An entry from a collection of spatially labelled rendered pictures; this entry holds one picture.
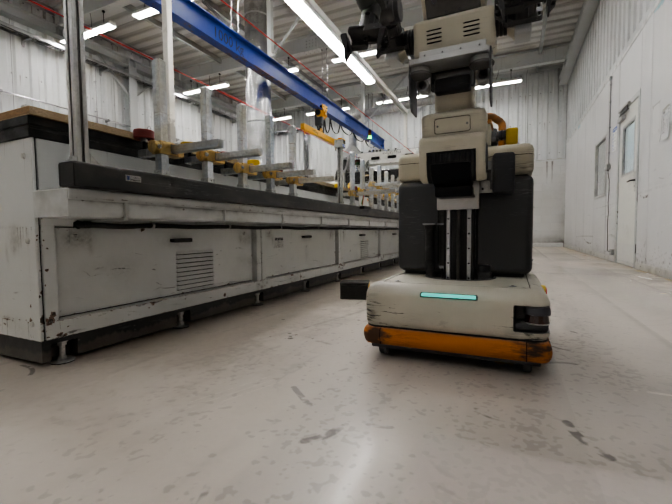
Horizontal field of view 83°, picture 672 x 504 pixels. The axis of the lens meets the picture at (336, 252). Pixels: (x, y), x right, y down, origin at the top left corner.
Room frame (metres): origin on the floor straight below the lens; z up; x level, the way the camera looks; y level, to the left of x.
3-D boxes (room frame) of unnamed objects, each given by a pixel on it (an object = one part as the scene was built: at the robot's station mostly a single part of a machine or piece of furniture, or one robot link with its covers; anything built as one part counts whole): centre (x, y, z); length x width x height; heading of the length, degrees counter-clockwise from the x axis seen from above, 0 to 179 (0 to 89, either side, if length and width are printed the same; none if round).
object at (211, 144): (1.53, 0.63, 0.81); 0.43 x 0.03 x 0.04; 65
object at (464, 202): (1.40, -0.50, 0.68); 0.28 x 0.27 x 0.25; 65
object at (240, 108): (1.97, 0.48, 0.89); 0.04 x 0.04 x 0.48; 65
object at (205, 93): (1.75, 0.58, 0.89); 0.04 x 0.04 x 0.48; 65
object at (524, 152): (1.66, -0.56, 0.59); 0.55 x 0.34 x 0.83; 65
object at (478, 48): (1.31, -0.40, 0.99); 0.28 x 0.16 x 0.22; 65
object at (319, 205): (3.51, -0.23, 0.67); 5.11 x 0.08 x 0.10; 155
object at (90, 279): (3.74, 0.27, 0.44); 5.10 x 0.69 x 0.87; 155
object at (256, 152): (1.76, 0.52, 0.82); 0.43 x 0.03 x 0.04; 65
